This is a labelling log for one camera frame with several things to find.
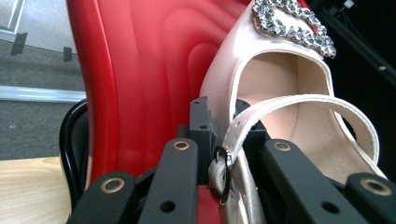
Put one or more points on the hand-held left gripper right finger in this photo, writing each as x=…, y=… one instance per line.
x=255, y=140

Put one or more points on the red and black shoe rack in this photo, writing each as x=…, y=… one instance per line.
x=140, y=77

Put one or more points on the metal floor rail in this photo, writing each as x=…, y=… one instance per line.
x=37, y=94

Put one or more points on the white rhinestone high-heel sandal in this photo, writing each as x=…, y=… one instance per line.
x=236, y=62

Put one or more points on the black tripod stand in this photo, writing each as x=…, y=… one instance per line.
x=358, y=45

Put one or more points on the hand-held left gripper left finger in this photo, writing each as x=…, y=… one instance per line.
x=202, y=124

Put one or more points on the black tape strip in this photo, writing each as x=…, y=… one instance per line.
x=18, y=43
x=67, y=53

